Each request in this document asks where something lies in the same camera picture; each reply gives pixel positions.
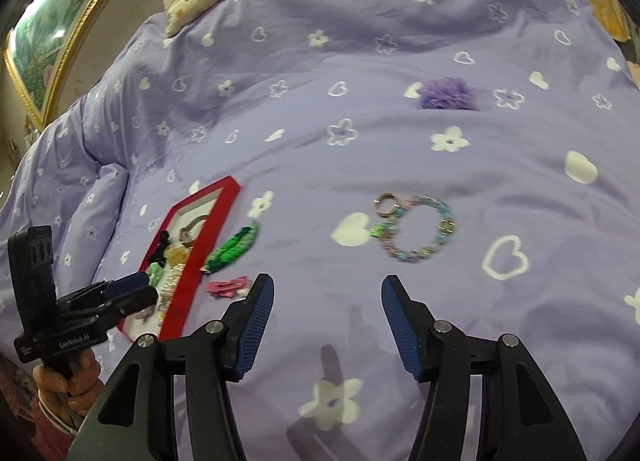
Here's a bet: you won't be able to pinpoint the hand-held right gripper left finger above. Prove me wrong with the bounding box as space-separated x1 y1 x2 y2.
67 272 276 461

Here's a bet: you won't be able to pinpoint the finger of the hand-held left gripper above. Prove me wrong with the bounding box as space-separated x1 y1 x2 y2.
102 287 160 329
102 274 151 298

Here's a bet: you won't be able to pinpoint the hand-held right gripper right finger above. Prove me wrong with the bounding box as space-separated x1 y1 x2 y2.
381 275 588 461

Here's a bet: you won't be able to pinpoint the pearl bracelet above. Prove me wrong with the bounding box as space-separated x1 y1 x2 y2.
157 263 186 312

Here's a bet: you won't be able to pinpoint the black scrunchie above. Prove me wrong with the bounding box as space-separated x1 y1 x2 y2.
150 230 173 264

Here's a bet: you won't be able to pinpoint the pastel bead bracelet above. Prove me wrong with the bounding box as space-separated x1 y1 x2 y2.
370 194 456 264

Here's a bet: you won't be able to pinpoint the red shallow box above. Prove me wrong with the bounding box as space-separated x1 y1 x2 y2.
117 175 241 342

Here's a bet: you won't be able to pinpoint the person's left hand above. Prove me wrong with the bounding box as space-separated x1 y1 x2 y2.
32 351 103 424

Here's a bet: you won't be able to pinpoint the pink hair clips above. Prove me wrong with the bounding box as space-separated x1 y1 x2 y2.
205 275 251 299

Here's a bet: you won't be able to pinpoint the purple scrunchie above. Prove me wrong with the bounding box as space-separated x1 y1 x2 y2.
417 77 475 110

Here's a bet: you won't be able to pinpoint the gold framed picture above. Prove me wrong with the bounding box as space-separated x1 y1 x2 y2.
2 0 146 124

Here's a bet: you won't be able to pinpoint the purple flower print blanket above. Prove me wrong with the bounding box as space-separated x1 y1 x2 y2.
0 0 640 461

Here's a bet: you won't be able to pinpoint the green braided bracelet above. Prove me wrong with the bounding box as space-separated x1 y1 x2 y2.
200 221 261 274

